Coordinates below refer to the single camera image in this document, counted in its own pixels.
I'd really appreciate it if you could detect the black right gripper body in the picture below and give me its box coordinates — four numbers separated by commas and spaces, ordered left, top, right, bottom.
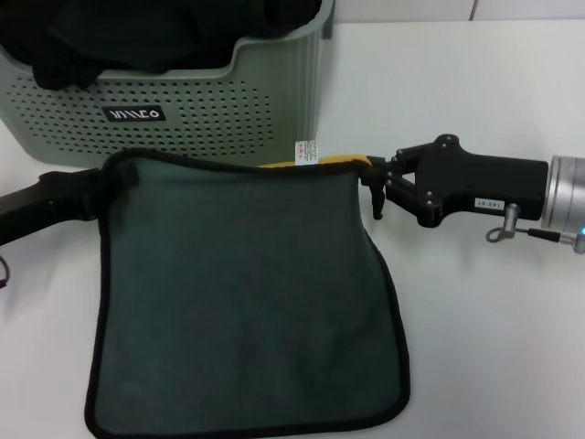
412, 133, 550, 229

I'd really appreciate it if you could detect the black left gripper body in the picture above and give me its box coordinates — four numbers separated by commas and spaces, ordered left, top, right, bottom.
0, 167, 101, 249

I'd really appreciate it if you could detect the yellow and grey towel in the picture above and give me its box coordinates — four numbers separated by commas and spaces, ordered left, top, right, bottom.
83, 138, 413, 436

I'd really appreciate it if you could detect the grey-green perforated storage box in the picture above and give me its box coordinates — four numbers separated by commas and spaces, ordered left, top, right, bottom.
0, 0, 337, 168

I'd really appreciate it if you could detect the black cloth pile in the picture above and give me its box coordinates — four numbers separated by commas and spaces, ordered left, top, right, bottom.
0, 0, 324, 91

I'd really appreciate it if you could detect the right gripper cable with plug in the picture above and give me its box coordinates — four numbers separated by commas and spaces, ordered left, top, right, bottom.
484, 202, 585, 253

